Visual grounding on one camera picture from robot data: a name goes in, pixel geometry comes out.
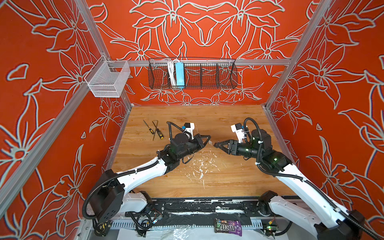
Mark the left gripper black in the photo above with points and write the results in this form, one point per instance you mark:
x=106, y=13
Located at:
x=199, y=143

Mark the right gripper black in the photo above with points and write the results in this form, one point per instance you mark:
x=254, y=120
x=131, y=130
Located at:
x=220, y=145

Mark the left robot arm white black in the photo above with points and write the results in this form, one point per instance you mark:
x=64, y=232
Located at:
x=112, y=193

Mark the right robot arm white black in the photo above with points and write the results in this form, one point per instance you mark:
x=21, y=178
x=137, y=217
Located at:
x=325, y=220

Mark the larger black yellow screwdriver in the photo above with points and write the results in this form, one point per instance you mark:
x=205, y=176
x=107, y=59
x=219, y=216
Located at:
x=159, y=133

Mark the small black yellow screwdriver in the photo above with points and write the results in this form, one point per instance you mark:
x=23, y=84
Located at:
x=150, y=129

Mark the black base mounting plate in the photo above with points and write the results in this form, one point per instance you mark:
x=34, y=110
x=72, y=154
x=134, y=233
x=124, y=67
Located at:
x=203, y=211

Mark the light blue box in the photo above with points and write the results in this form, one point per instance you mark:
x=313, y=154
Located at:
x=180, y=75

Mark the purple M&M candy bag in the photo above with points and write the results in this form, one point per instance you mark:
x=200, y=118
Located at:
x=228, y=227

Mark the green circuit board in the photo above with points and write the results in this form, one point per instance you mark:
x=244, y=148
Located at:
x=269, y=230

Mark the clear plastic wrap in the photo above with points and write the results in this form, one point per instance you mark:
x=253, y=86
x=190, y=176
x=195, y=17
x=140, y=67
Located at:
x=186, y=233

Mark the black yellow tape measure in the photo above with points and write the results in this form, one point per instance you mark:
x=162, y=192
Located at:
x=102, y=229

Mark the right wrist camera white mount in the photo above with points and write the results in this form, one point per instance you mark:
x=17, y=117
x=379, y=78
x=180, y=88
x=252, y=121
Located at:
x=239, y=131

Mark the black wire wall basket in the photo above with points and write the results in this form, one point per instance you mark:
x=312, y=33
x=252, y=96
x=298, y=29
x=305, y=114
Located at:
x=200, y=73

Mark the white wire mesh basket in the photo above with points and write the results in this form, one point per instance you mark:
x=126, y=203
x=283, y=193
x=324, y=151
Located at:
x=107, y=81

